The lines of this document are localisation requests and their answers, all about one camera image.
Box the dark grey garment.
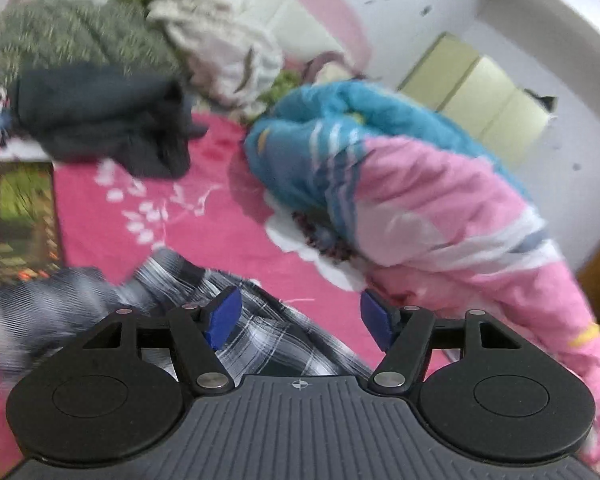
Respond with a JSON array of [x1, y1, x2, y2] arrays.
[[8, 64, 208, 180]]

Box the pink blue patterned duvet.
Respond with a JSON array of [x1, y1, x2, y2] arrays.
[[244, 80, 600, 464]]

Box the pink floral bed blanket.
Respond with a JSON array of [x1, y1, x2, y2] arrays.
[[0, 115, 381, 478]]

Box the green patterned pillow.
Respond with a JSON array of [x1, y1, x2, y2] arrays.
[[0, 0, 183, 86]]

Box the cream white fleece blanket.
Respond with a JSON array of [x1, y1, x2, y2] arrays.
[[147, 0, 285, 110]]

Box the black smartphone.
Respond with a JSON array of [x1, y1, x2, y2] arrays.
[[0, 160, 65, 287]]

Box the black white plaid pants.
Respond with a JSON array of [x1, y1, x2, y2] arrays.
[[0, 248, 370, 391]]

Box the pale yellow wardrobe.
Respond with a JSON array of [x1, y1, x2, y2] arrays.
[[399, 32, 558, 169]]

